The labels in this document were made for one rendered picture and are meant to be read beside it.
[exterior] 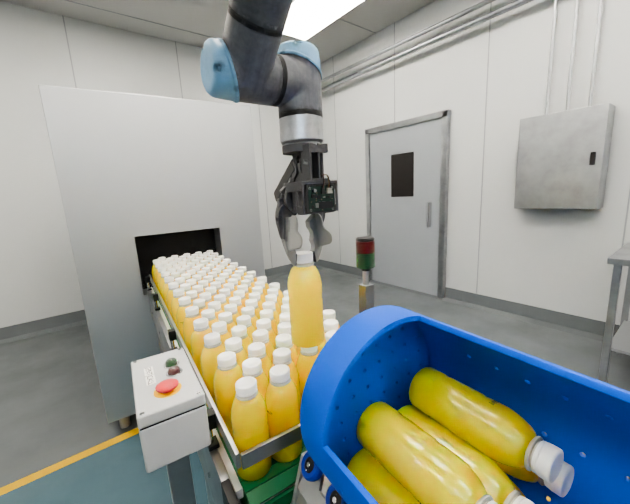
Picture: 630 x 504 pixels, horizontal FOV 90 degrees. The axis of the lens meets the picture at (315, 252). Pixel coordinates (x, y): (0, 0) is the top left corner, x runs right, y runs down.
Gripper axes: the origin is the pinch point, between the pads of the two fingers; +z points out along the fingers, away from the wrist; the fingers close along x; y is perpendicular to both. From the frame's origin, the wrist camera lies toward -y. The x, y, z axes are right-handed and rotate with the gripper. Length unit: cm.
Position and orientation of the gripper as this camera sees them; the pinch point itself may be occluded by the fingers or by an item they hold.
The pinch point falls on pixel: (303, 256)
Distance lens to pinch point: 60.2
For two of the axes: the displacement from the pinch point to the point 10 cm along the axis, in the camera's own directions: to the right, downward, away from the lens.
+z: 0.5, 9.8, 1.9
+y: 5.3, 1.3, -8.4
